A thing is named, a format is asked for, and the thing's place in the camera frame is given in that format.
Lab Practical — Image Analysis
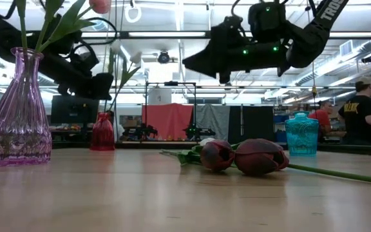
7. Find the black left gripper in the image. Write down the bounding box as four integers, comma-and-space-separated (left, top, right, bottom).
40, 56, 114, 101

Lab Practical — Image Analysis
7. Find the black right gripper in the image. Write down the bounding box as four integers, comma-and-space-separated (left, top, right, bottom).
182, 15, 291, 84

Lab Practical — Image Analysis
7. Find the dark red artificial tulip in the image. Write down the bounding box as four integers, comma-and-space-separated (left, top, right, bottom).
234, 138, 371, 187
159, 139, 236, 173

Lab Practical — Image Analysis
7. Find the blue glass vase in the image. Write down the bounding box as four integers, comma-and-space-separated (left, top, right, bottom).
284, 111, 319, 158

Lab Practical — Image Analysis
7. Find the red glass vase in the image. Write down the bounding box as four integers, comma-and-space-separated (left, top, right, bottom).
90, 111, 116, 151

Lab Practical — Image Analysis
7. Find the purple ribbed glass vase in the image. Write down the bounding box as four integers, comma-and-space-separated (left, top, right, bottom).
0, 47, 53, 168

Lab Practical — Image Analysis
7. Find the black computer monitor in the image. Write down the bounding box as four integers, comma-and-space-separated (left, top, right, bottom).
50, 95, 100, 125

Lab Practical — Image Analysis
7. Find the round black ceiling device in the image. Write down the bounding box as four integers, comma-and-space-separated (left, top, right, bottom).
157, 50, 171, 64

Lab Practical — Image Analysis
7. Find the grey hanging cloth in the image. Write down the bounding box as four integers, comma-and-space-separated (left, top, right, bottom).
195, 104, 231, 142

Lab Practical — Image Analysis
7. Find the white cylinder tank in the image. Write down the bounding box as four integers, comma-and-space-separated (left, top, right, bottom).
148, 87, 173, 106

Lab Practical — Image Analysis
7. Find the red hanging cloth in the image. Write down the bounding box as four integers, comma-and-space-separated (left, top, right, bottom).
142, 102, 194, 142

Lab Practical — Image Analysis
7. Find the black hanging cloth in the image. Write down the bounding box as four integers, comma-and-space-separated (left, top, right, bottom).
229, 105, 276, 142

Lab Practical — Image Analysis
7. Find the person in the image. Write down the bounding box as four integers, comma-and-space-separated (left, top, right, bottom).
337, 76, 371, 146
308, 100, 346, 144

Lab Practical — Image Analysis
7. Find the white ceiling air vent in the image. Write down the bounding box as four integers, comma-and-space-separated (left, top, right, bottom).
339, 40, 354, 58

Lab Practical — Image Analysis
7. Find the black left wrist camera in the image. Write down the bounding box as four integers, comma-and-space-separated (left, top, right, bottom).
69, 44, 100, 73

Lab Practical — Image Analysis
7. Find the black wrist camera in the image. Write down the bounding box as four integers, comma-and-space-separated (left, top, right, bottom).
248, 1, 288, 43
69, 44, 100, 73

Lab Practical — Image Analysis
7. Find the black metal stand frame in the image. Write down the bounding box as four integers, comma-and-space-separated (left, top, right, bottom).
144, 82, 198, 142

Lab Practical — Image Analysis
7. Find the black aluminium table frame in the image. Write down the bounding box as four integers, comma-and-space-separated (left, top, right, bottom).
52, 140, 371, 157

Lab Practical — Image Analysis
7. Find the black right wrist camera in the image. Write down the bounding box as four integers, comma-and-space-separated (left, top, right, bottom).
248, 1, 288, 43

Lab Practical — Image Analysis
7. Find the white hanging ring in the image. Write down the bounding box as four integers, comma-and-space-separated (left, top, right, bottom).
124, 2, 142, 24

